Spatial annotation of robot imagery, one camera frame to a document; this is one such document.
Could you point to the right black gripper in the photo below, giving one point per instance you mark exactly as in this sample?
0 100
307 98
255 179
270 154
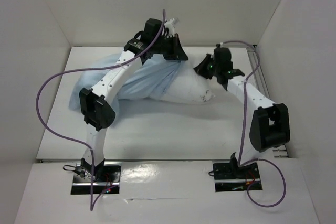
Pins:
207 66

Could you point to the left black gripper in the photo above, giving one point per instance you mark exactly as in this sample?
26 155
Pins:
180 54

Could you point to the white pillow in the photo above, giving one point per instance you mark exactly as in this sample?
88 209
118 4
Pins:
186 87

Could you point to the light blue pillowcase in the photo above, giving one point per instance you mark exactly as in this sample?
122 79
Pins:
151 81

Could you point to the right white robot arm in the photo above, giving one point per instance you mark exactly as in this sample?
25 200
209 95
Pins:
246 153

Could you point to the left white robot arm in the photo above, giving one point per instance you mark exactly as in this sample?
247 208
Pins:
157 37

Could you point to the aluminium frame rail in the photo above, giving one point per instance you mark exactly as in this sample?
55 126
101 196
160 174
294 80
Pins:
260 72

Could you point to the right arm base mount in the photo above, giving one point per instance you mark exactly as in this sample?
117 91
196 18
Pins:
230 179

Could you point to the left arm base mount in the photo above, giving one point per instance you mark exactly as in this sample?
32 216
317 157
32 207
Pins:
107 182

